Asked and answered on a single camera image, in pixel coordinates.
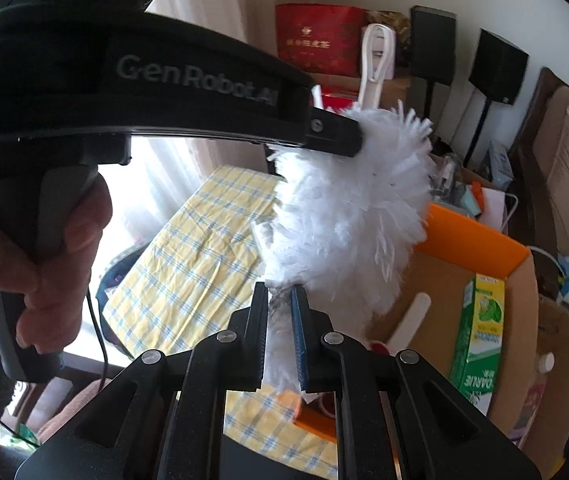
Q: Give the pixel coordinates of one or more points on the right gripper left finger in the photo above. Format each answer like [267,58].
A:
[243,360]

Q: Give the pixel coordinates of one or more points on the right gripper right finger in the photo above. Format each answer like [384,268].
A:
[313,361]

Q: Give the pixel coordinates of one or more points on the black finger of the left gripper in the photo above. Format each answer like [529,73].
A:
[334,134]

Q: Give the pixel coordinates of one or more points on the white fluffy duster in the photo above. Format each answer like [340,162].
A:
[344,227]

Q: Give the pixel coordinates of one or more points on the person's left hand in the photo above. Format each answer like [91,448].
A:
[54,290]

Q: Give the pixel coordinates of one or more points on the tall brown cardboard box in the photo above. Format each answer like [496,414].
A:
[340,92]

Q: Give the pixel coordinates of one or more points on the yellow plaid tablecloth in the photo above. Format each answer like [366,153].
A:
[198,269]

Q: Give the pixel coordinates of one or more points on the dark red gift box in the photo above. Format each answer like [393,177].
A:
[320,38]

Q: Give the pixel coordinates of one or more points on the orange-flap cardboard box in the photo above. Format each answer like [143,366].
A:
[427,314]

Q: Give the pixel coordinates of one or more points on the white box of clutter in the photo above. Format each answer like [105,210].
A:
[462,191]

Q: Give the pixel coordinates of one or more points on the left black speaker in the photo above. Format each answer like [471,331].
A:
[432,50]

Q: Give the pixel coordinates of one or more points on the black speaker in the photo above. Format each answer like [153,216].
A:
[498,72]
[432,50]

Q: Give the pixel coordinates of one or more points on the green yellow product box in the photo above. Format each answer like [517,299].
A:
[477,354]

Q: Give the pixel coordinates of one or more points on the white sheer curtain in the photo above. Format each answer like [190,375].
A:
[165,171]

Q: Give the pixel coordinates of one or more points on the right black speaker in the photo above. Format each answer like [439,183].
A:
[498,72]

